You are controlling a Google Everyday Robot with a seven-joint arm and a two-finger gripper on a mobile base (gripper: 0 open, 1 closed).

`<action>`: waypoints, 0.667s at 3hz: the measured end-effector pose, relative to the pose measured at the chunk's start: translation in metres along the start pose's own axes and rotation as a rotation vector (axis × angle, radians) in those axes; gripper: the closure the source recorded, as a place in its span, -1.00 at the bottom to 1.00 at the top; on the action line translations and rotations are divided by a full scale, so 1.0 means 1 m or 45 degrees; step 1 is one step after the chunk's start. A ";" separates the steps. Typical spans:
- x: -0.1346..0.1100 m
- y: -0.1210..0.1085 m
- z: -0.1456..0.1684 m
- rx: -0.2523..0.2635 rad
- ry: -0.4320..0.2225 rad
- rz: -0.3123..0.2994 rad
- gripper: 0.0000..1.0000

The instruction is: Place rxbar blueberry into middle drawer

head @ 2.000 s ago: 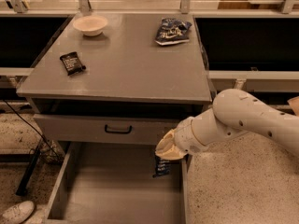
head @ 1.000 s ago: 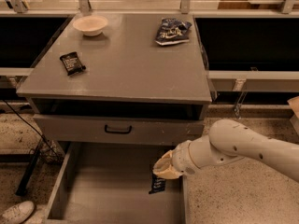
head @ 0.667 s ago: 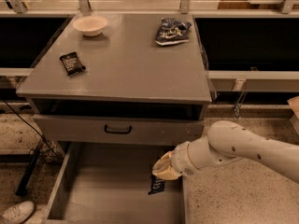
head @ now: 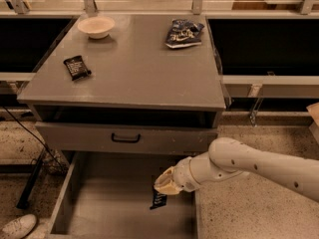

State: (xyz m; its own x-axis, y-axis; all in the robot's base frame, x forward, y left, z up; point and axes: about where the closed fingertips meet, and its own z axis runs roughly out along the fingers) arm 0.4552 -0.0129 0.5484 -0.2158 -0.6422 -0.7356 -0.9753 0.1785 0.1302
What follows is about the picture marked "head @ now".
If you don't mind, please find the black drawer handle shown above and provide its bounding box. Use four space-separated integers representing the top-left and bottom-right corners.
111 132 141 143

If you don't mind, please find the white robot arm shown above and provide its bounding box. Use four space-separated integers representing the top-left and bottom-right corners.
154 137 319 202

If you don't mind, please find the black table leg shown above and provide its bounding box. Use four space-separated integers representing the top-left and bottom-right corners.
16 150 46 210

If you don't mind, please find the grey open middle drawer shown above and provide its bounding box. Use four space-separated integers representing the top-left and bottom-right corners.
47 152 197 239

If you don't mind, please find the black snack bar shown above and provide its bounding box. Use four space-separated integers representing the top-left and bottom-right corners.
63 55 92 81

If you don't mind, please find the grey top drawer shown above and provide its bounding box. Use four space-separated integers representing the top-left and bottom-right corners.
36 121 217 155

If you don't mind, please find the white shoe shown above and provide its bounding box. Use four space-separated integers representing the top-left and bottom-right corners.
0 214 37 239

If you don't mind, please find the white bowl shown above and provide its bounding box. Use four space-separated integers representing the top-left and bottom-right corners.
78 16 115 39

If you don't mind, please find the blue rxbar blueberry bar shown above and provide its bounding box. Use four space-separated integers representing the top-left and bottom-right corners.
150 187 167 210

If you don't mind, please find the blue chip bag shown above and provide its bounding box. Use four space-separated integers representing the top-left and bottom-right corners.
165 19 204 49

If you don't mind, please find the grey drawer cabinet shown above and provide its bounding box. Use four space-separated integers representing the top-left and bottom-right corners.
17 13 227 239

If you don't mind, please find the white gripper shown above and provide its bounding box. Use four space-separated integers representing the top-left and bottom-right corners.
154 157 200 195

